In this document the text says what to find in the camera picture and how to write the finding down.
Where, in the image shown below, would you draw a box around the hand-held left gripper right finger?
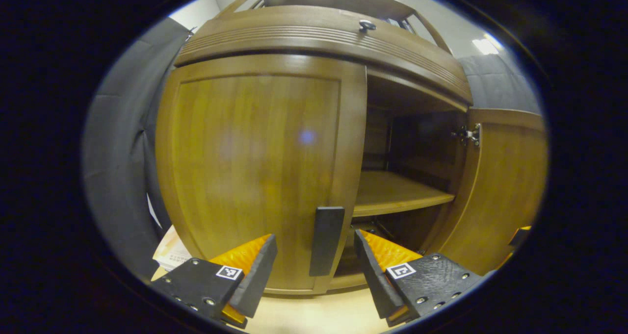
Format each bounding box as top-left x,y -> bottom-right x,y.
353,229 -> 484,327

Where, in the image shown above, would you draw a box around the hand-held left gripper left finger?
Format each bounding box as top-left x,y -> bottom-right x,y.
150,233 -> 278,330

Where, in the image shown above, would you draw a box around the wooden cabinet door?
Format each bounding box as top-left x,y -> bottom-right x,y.
156,54 -> 367,295
427,107 -> 549,276

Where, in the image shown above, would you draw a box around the wooden double-door shoe cabinet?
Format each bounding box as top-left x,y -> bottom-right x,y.
156,0 -> 549,295

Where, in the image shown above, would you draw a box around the wooden cabinet shelf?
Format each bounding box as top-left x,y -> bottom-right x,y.
353,171 -> 456,218

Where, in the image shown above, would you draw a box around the metal door hinge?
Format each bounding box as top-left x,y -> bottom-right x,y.
451,123 -> 481,148

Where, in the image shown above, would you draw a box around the wooden cabinet drawer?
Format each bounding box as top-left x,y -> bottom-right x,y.
174,5 -> 473,106

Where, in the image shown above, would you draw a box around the small ceiling light panel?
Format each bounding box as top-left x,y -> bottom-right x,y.
472,34 -> 503,55

